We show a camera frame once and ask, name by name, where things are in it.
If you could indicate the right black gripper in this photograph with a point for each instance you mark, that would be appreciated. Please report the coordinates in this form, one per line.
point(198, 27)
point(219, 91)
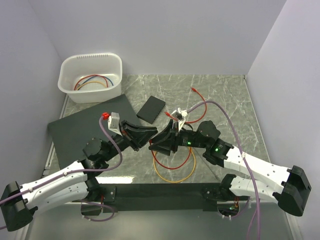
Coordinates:
point(167, 139)

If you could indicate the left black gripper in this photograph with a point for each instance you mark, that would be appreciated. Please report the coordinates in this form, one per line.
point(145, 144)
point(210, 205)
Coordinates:
point(136, 136)

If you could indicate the large black network switch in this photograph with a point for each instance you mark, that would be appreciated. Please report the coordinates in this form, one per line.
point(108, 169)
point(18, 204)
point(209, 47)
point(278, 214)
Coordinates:
point(71, 133)

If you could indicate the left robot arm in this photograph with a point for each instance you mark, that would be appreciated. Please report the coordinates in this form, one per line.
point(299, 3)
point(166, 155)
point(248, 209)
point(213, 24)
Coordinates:
point(19, 203)

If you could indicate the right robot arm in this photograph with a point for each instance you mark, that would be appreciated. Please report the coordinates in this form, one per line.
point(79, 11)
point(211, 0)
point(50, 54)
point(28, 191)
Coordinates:
point(288, 187)

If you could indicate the white plastic tub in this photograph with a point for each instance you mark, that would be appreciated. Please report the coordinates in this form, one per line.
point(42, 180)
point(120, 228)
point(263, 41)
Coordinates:
point(91, 78)

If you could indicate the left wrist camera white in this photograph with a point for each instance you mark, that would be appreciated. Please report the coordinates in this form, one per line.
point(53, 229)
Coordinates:
point(113, 121)

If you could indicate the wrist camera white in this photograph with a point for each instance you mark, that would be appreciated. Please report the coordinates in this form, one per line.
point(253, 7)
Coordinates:
point(113, 121)
point(181, 115)

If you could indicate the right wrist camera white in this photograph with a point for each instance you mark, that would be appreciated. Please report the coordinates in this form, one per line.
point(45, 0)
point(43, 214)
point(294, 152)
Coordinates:
point(181, 115)

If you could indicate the small black switch box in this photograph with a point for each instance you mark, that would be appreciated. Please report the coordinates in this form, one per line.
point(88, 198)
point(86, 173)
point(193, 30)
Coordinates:
point(151, 109)

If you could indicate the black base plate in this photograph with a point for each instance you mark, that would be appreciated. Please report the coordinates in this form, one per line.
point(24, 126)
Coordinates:
point(162, 196)

